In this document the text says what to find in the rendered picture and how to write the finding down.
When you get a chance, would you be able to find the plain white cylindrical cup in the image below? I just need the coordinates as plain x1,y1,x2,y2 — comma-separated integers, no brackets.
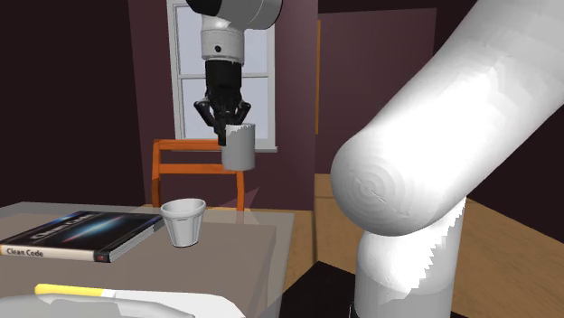
221,122,257,172

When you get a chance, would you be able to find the white ribbed tapered cup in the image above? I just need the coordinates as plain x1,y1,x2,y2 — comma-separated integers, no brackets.
159,198,207,248

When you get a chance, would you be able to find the black robot stand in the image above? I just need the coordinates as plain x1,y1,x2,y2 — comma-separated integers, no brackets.
278,260,469,318

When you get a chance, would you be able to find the dark blue book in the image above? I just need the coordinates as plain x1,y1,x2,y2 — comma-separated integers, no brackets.
0,210,166,264

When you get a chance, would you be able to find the white framed window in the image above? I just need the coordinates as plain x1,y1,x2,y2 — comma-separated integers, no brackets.
166,0,279,154

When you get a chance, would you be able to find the orange wooden chair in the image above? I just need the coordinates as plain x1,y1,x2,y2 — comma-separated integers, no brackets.
151,138,246,211

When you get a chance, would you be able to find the grey table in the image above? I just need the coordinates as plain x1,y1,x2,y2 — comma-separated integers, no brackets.
0,201,296,318

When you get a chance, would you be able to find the white plate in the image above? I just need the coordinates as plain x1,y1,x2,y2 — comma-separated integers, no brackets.
0,291,246,318

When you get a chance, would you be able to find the yellow handled white knife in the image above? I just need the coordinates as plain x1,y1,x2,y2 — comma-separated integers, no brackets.
33,283,196,318

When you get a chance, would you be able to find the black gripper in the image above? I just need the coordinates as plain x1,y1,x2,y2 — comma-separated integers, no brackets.
193,59,253,147

